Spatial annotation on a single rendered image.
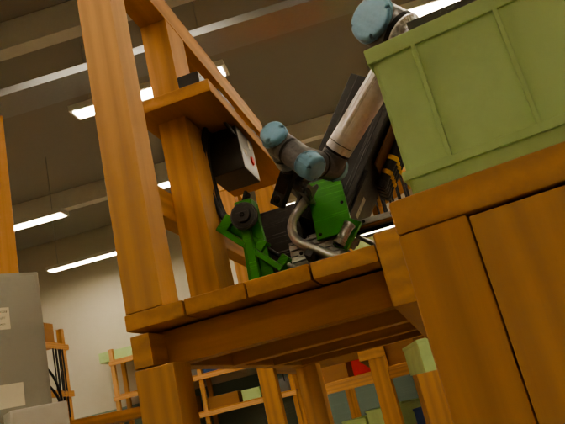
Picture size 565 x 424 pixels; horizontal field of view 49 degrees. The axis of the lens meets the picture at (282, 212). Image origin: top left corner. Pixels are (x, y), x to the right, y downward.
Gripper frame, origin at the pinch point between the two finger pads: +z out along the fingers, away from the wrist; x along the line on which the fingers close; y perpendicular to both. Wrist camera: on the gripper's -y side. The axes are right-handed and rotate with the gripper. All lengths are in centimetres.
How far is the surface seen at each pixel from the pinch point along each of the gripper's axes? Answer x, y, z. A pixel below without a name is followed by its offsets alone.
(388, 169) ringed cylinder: -8.6, 30.4, 20.1
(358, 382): 61, -7, 338
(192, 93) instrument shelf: 27.4, 1.5, -39.2
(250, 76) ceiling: 402, 249, 390
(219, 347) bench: -28, -52, -40
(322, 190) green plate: -1.8, 6.7, 2.4
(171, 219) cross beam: 17.6, -30.4, -25.1
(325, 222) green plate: -9.2, -2.4, 2.5
